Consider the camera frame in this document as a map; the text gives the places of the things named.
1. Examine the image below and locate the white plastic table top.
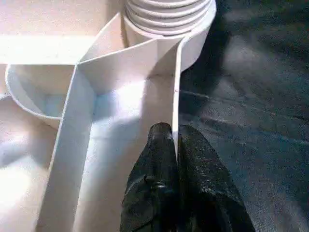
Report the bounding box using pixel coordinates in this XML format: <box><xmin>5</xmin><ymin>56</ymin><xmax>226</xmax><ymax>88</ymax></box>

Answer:
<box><xmin>0</xmin><ymin>0</ymin><xmax>217</xmax><ymax>232</ymax></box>

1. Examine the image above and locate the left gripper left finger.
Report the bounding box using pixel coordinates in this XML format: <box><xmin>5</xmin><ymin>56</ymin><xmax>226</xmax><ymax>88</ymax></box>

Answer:
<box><xmin>119</xmin><ymin>122</ymin><xmax>181</xmax><ymax>232</ymax></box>

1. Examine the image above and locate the white plastic table leg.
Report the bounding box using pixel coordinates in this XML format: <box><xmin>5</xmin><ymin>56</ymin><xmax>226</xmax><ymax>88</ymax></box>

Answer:
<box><xmin>124</xmin><ymin>0</ymin><xmax>210</xmax><ymax>37</ymax></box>

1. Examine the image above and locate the black work mat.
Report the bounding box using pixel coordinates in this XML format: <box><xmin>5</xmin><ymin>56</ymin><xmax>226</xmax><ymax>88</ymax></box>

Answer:
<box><xmin>178</xmin><ymin>0</ymin><xmax>309</xmax><ymax>232</ymax></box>

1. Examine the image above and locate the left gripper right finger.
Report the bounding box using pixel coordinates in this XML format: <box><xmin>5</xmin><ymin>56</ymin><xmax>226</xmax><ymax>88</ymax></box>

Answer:
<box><xmin>179</xmin><ymin>125</ymin><xmax>256</xmax><ymax>232</ymax></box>

